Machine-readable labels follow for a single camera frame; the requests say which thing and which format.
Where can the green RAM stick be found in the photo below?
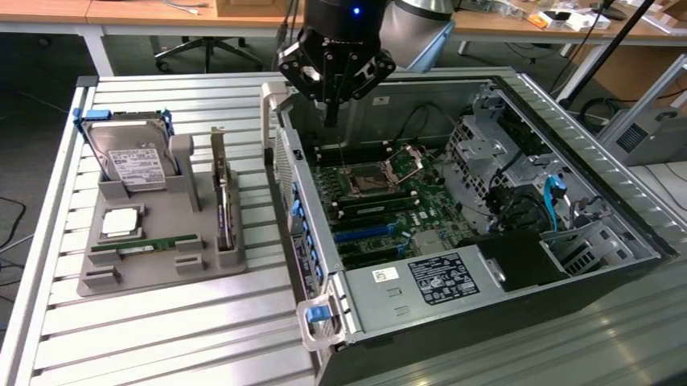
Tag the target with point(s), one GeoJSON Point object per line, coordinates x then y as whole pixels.
{"type": "Point", "coordinates": [150, 244]}

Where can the silver chipset heatsink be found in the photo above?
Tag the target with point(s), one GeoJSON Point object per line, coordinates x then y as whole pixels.
{"type": "Point", "coordinates": [430, 242]}

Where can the thin locking lever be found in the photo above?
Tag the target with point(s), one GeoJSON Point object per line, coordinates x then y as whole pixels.
{"type": "Point", "coordinates": [342, 157]}

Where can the hard disk in blue carrier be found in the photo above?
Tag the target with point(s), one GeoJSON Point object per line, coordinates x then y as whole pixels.
{"type": "Point", "coordinates": [134, 161]}

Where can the black graphics card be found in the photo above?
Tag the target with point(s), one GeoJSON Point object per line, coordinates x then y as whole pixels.
{"type": "Point", "coordinates": [226, 217]}

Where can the green motherboard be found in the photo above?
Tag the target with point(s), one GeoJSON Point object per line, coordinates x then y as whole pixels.
{"type": "Point", "coordinates": [430, 197]}

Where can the grey computer tower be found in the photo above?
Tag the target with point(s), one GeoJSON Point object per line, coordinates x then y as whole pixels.
{"type": "Point", "coordinates": [661, 140]}

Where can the silver power supply unit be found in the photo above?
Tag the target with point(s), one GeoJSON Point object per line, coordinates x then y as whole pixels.
{"type": "Point", "coordinates": [386, 309]}

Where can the grey parts rack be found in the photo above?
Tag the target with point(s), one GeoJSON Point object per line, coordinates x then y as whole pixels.
{"type": "Point", "coordinates": [161, 225]}

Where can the black office chair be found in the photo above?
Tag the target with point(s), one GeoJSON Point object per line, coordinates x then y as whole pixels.
{"type": "Point", "coordinates": [207, 44]}

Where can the metal socket cover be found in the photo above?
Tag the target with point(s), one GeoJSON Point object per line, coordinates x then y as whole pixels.
{"type": "Point", "coordinates": [402, 163]}

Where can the silver CPU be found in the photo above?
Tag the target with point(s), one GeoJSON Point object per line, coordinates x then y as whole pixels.
{"type": "Point", "coordinates": [119, 222]}

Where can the white box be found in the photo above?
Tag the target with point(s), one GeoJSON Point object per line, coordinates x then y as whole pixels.
{"type": "Point", "coordinates": [585, 24]}

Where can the black RAM stick with label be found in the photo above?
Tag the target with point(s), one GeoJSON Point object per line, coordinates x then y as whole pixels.
{"type": "Point", "coordinates": [375, 208]}

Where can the wooden desk white frame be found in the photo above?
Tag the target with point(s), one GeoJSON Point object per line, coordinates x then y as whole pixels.
{"type": "Point", "coordinates": [518, 29]}
{"type": "Point", "coordinates": [43, 12]}

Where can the blue expansion slot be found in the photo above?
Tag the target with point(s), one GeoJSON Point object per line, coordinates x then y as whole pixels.
{"type": "Point", "coordinates": [362, 234]}

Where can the black monitor base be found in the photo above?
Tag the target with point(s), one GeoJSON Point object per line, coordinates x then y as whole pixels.
{"type": "Point", "coordinates": [611, 14]}

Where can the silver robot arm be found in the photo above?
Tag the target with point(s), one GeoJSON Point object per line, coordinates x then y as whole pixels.
{"type": "Point", "coordinates": [414, 24]}

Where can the blue case latch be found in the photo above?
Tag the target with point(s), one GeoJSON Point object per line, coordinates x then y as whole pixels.
{"type": "Point", "coordinates": [317, 313]}

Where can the aluminium profile post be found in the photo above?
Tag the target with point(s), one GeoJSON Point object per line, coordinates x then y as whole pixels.
{"type": "Point", "coordinates": [658, 86]}

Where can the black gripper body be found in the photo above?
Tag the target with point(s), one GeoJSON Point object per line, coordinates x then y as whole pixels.
{"type": "Point", "coordinates": [343, 24]}

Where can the brown cardboard box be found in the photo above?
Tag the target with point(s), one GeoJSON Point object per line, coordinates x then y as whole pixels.
{"type": "Point", "coordinates": [247, 8]}

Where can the silver disk bay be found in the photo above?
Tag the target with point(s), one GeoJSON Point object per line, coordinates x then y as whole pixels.
{"type": "Point", "coordinates": [590, 249]}
{"type": "Point", "coordinates": [494, 149]}

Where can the black stand pole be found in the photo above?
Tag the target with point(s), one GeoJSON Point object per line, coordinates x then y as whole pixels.
{"type": "Point", "coordinates": [617, 40]}

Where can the black open PC case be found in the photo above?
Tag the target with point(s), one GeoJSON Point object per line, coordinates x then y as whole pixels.
{"type": "Point", "coordinates": [590, 305]}

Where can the CPU socket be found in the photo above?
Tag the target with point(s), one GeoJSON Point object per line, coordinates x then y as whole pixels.
{"type": "Point", "coordinates": [367, 183]}

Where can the black long expansion slot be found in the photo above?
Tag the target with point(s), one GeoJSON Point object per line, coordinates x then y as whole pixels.
{"type": "Point", "coordinates": [357, 224]}
{"type": "Point", "coordinates": [370, 259]}

